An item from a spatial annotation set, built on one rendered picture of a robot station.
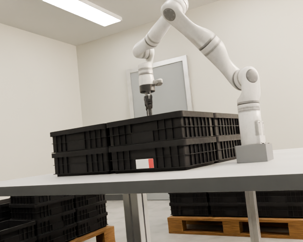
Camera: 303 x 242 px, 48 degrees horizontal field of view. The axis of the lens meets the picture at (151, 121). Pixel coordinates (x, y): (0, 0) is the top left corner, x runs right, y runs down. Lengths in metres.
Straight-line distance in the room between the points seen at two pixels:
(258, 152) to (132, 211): 0.56
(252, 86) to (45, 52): 4.69
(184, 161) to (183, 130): 0.12
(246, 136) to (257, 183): 0.54
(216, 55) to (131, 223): 0.75
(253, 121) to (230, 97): 3.34
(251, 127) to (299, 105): 3.16
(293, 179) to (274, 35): 3.95
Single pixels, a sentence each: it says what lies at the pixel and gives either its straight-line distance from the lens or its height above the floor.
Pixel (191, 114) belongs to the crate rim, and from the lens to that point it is 1.35.
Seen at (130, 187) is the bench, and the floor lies 0.68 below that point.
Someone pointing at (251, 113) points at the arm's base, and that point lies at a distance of 1.45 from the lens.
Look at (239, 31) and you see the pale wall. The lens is 4.90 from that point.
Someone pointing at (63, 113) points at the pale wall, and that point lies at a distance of 5.81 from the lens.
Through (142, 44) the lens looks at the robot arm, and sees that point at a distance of 1.61.
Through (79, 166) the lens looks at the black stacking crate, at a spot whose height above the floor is 0.74.
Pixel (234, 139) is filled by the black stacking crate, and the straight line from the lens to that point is 1.73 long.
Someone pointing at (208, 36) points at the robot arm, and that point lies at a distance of 1.43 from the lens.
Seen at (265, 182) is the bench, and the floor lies 0.68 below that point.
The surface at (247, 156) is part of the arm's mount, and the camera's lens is 1.42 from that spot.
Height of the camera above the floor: 0.80
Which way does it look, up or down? 5 degrees up
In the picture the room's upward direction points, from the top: 6 degrees counter-clockwise
